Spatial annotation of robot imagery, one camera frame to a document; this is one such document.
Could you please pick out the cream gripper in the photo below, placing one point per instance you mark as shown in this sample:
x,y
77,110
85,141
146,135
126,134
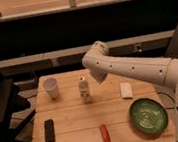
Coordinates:
x,y
99,77

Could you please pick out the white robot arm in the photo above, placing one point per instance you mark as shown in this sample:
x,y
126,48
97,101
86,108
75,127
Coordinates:
x,y
161,71

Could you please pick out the clear plastic bottle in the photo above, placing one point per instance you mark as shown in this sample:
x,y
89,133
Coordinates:
x,y
84,90

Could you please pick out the white sponge block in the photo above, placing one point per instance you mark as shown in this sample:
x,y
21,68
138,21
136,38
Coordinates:
x,y
126,90

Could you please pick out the white paper cup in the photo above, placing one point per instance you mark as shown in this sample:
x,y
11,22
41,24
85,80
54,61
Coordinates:
x,y
51,87

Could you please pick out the red chili pepper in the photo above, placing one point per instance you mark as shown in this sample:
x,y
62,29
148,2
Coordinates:
x,y
104,133

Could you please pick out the green round bowl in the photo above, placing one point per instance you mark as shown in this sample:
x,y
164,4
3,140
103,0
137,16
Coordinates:
x,y
148,116

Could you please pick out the black rectangular block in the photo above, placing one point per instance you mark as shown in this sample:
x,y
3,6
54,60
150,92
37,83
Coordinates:
x,y
49,131

